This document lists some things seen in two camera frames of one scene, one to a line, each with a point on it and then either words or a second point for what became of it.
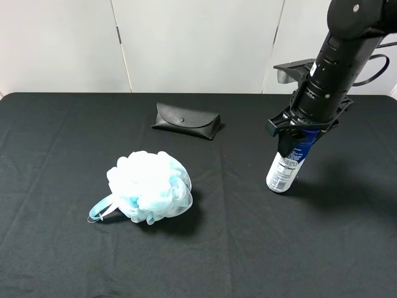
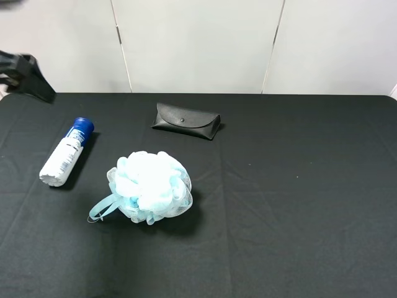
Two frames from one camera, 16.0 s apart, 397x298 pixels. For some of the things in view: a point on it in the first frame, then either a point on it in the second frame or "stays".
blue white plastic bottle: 285,170 to 57,169
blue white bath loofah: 147,187 stays
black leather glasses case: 179,120 stays
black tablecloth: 332,233 stays
